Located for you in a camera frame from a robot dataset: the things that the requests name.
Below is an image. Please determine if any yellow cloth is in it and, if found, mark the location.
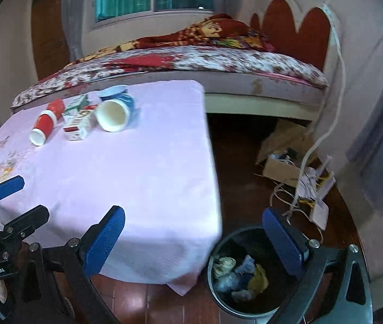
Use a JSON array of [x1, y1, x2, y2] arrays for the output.
[[247, 263, 269, 291]]

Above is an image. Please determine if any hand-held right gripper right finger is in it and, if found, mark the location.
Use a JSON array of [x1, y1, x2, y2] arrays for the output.
[[262, 207, 372, 324]]

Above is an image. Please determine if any black plastic bin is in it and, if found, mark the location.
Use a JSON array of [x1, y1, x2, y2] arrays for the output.
[[206, 227, 313, 314]]

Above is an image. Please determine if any brown wooden door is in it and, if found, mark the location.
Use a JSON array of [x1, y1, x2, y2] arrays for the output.
[[31, 0, 72, 80]]

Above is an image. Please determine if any red printed blanket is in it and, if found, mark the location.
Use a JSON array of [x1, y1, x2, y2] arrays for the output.
[[70, 13, 273, 65]]

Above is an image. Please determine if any cardboard box on floor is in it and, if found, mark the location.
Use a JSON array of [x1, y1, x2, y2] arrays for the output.
[[257, 120, 313, 166]]

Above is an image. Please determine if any red and white carton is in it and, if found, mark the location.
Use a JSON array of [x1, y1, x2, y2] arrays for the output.
[[62, 106, 97, 141]]

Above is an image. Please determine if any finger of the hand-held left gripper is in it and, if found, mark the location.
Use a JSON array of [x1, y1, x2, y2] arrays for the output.
[[0, 205, 49, 247], [0, 175, 25, 223]]

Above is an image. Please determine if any white router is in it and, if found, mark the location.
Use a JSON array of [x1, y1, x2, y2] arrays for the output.
[[311, 165, 335, 230]]

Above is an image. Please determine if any blue paper cup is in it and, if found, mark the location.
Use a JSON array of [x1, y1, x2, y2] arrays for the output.
[[99, 85, 129, 102], [95, 93, 135, 133]]

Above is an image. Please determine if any small cardboard box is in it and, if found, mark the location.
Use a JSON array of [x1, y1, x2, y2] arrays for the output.
[[262, 155, 308, 188]]

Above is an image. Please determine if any white cable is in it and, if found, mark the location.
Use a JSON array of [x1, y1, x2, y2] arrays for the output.
[[272, 2, 347, 230]]

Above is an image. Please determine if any bed with red headboard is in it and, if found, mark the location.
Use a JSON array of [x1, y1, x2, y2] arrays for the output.
[[11, 0, 334, 122]]

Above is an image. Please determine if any blue towel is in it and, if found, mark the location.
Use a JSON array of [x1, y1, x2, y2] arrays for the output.
[[216, 272, 251, 294]]

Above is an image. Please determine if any green and white carton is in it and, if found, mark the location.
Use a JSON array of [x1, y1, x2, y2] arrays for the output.
[[63, 94, 91, 113]]

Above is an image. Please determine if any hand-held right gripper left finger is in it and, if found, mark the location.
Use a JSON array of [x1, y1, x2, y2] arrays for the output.
[[16, 205, 126, 324]]

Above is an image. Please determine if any floral bed sheet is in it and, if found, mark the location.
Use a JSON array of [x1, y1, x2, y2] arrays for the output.
[[12, 45, 328, 109]]

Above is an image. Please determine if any wide grey curtain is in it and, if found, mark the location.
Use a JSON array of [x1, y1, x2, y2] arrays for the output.
[[347, 23, 383, 213]]

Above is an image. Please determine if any red paper cup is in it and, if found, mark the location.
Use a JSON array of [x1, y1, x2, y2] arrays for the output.
[[29, 99, 65, 146]]

